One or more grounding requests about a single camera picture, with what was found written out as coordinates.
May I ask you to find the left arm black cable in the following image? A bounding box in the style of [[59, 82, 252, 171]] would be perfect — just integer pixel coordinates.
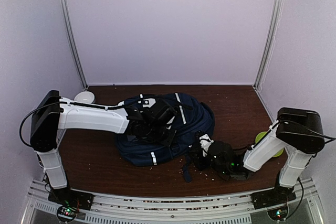
[[18, 98, 192, 147]]

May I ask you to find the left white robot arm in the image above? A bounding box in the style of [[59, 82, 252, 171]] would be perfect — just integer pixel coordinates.
[[29, 90, 177, 206]]

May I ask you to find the aluminium frame post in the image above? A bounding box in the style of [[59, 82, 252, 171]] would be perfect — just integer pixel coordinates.
[[254, 0, 284, 90], [60, 0, 89, 90]]

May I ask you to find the right aluminium frame post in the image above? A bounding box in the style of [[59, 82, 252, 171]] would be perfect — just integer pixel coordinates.
[[254, 0, 284, 90]]

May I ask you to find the front aluminium rail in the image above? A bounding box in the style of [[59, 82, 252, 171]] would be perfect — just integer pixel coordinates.
[[20, 179, 323, 224]]

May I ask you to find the green plate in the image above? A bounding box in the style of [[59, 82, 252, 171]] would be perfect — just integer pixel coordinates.
[[255, 131, 284, 158]]

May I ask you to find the navy blue backpack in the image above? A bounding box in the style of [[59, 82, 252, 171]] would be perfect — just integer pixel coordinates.
[[114, 92, 215, 167]]

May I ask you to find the left aluminium frame post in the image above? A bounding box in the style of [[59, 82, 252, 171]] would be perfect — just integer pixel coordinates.
[[60, 0, 89, 90]]

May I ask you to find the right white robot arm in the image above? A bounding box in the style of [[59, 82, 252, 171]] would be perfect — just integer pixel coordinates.
[[189, 107, 325, 209]]

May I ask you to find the white patterned bowl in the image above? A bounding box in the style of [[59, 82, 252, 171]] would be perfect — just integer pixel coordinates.
[[74, 91, 96, 104]]

